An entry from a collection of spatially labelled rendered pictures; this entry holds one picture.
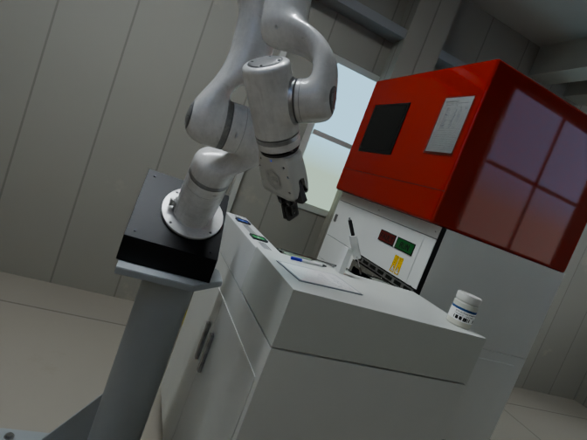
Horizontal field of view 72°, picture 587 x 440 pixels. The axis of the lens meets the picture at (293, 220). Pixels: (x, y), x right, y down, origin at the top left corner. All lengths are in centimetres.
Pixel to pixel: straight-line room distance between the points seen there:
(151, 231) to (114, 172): 169
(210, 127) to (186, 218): 35
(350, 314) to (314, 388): 21
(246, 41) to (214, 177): 34
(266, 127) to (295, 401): 66
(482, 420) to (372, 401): 98
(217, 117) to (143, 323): 67
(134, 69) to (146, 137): 42
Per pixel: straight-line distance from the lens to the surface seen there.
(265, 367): 100
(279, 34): 81
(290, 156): 77
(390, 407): 123
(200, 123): 97
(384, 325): 108
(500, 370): 202
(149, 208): 127
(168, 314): 130
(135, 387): 142
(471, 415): 204
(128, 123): 286
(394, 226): 174
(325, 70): 72
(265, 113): 73
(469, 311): 129
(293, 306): 95
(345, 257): 131
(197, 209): 117
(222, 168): 107
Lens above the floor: 120
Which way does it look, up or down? 6 degrees down
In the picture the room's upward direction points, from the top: 21 degrees clockwise
